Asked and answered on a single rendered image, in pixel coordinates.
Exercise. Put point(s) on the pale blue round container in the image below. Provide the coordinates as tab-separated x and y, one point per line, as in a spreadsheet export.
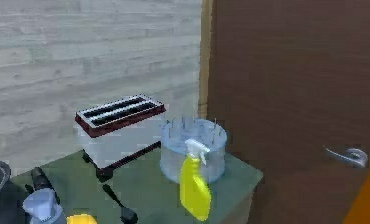
206	156

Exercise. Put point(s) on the white and maroon toaster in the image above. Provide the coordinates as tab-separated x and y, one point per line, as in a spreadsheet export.
118	141

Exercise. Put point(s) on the yellow spray bottle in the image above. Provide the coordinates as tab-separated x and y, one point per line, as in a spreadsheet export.
194	190

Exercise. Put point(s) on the green counter cabinet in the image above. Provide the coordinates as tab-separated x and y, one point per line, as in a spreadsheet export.
149	186

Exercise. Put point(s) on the brown wooden room door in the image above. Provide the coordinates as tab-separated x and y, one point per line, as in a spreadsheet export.
293	100

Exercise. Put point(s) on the black ladle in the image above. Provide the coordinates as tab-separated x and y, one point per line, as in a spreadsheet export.
121	205

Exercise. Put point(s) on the yellow round object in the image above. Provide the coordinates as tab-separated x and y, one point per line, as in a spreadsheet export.
81	219

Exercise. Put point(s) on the orange flat panel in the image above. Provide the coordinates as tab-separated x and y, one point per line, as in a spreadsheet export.
364	203

